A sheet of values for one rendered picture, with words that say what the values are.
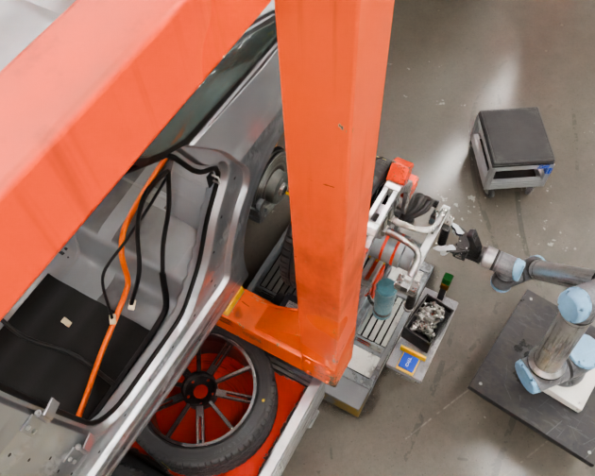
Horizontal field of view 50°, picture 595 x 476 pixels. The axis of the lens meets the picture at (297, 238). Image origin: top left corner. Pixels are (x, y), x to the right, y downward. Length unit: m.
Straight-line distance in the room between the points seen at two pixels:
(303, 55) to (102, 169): 0.62
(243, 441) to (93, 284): 0.90
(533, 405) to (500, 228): 1.16
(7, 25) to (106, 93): 1.39
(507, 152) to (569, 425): 1.48
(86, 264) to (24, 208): 2.26
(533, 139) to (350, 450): 1.96
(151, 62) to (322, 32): 0.52
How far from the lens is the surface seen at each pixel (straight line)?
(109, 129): 0.64
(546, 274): 2.74
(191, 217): 2.52
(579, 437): 3.13
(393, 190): 2.49
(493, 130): 3.80
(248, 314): 2.71
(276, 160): 2.74
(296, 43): 1.18
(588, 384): 3.16
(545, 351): 2.66
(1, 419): 1.81
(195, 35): 0.71
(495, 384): 3.09
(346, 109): 1.23
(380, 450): 3.23
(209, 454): 2.73
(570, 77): 4.72
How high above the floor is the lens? 3.15
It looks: 59 degrees down
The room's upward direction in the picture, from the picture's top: 4 degrees counter-clockwise
